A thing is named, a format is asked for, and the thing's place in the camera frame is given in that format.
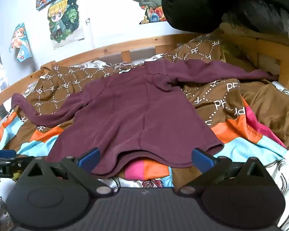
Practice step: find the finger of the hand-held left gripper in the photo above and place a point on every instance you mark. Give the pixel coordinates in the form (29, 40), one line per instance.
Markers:
(2, 154)

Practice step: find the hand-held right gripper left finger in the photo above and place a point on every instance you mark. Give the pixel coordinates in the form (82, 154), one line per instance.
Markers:
(89, 159)

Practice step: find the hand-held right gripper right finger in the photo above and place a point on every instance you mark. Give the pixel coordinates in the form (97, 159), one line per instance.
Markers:
(201, 160)

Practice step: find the maroon long-sleeve shirt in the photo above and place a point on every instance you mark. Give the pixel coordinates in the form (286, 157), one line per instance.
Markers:
(125, 115)

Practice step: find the brown printed blanket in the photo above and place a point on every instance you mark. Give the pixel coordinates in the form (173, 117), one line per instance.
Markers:
(214, 103)

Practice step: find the yellow-green cloth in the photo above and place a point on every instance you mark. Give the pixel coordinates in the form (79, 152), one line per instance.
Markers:
(227, 53)

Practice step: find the curled blue cartoon poster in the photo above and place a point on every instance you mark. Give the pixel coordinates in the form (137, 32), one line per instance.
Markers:
(20, 42)

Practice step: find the blond cartoon figure poster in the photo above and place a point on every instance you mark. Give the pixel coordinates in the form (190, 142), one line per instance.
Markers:
(62, 21)

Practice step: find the black puffy jacket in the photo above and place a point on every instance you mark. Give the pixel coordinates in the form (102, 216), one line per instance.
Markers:
(202, 4)

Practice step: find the wooden bed frame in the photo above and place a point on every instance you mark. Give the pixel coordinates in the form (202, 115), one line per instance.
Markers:
(134, 44)

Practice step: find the white wall pipe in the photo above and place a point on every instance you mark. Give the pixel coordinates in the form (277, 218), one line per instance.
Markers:
(90, 32)

